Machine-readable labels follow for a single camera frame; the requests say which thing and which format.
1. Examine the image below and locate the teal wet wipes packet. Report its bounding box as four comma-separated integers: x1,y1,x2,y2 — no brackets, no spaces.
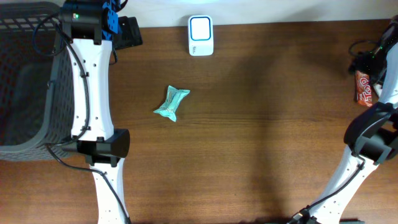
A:
154,85,190,122

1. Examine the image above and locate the white bamboo print tube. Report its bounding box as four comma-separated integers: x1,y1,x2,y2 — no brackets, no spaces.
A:
373,84,382,98

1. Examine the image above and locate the white barcode scanner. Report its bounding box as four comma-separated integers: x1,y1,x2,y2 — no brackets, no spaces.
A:
188,15,214,57

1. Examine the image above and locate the black left camera cable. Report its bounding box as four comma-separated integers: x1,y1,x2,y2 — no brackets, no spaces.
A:
32,12,131,224

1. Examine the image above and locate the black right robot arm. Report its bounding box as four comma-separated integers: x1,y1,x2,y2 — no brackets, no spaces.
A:
289,17,397,223

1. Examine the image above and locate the dark grey plastic basket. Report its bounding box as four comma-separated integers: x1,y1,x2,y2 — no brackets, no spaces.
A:
1,2,74,161

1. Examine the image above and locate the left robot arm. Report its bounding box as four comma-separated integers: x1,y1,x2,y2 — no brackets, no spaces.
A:
59,1,143,223

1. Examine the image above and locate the red orange chocolate bar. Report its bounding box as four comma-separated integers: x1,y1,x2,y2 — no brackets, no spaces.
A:
355,70,373,107

